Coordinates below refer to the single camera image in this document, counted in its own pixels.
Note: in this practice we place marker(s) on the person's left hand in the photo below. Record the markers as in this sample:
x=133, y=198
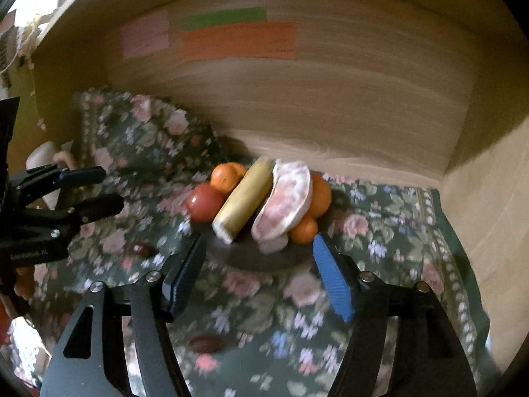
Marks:
x=24, y=282

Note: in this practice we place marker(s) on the pink mug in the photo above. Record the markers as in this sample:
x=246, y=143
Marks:
x=41, y=155

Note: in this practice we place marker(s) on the pink raw meat slice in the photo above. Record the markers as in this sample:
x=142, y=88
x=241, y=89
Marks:
x=283, y=200

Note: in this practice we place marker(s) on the floral tablecloth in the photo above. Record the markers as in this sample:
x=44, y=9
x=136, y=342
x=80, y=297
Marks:
x=256, y=314

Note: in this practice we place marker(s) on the green sticky note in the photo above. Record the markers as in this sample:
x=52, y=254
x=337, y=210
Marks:
x=225, y=18

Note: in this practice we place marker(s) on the small mandarin orange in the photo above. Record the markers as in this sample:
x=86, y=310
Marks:
x=303, y=230

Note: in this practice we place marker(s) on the dark round plate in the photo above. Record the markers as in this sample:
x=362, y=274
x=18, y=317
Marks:
x=256, y=258

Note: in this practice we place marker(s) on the brown date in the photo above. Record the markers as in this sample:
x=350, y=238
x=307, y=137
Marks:
x=206, y=343
x=142, y=250

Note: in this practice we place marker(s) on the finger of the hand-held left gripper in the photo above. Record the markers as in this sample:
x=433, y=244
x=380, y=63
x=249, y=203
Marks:
x=80, y=175
x=99, y=209

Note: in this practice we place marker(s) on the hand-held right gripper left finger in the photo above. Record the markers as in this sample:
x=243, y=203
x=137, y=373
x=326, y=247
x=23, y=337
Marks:
x=186, y=281

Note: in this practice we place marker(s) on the yellow corn cob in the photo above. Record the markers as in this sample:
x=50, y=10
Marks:
x=244, y=200

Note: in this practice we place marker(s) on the medium orange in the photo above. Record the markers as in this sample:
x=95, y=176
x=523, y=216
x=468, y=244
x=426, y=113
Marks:
x=223, y=177

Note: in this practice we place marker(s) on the pink sticky note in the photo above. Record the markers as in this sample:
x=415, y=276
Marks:
x=144, y=35

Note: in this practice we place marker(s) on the red tomato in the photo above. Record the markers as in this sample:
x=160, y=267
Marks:
x=204, y=202

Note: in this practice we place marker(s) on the wooden desk hutch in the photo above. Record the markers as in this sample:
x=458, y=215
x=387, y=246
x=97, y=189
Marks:
x=330, y=103

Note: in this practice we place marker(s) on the large orange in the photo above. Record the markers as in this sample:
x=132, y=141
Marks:
x=321, y=196

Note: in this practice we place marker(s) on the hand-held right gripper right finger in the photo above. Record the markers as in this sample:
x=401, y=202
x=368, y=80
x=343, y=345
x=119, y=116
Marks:
x=332, y=281

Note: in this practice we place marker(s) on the orange sticky note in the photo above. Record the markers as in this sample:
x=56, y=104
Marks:
x=239, y=42

